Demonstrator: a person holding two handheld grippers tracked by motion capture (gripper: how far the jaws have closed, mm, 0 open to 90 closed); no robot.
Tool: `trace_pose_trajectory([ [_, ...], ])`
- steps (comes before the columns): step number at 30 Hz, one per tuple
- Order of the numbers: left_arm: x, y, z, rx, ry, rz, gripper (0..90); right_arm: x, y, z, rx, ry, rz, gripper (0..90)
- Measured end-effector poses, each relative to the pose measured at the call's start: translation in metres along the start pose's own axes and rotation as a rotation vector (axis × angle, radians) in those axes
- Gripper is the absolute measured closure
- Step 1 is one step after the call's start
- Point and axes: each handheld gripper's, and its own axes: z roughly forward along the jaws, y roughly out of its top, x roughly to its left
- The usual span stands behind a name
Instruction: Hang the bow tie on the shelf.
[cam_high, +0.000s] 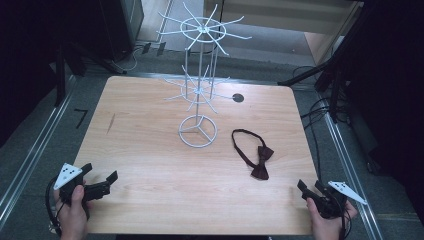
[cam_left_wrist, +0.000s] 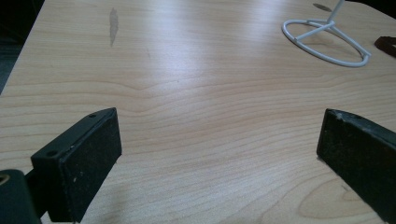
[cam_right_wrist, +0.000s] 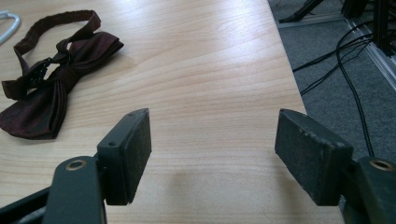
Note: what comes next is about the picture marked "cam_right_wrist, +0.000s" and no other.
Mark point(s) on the black metal stand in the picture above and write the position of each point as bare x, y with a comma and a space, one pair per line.
381, 23

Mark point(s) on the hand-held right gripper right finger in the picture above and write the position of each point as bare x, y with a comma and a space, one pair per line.
308, 155

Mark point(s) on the grey metal hoop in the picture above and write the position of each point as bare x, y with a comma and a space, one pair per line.
7, 26

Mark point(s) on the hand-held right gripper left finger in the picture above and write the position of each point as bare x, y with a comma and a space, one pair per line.
124, 155

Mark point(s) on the dark red bow tie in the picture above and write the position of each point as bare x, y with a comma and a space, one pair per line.
49, 81

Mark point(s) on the black stand leg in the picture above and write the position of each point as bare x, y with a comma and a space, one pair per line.
300, 11

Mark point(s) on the grey floor rail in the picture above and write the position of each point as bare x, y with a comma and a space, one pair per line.
370, 46

